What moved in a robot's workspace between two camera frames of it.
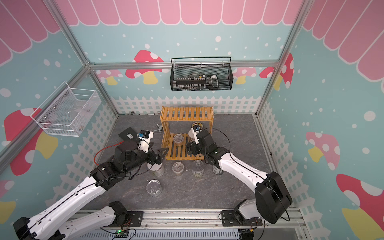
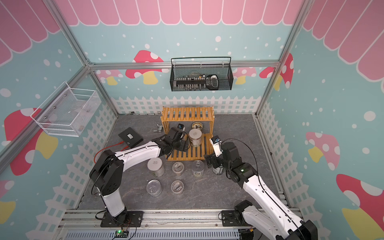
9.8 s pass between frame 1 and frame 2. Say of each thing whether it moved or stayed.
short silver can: stayed
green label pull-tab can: stayed
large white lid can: stayed
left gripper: moved
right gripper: moved
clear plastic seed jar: stayed
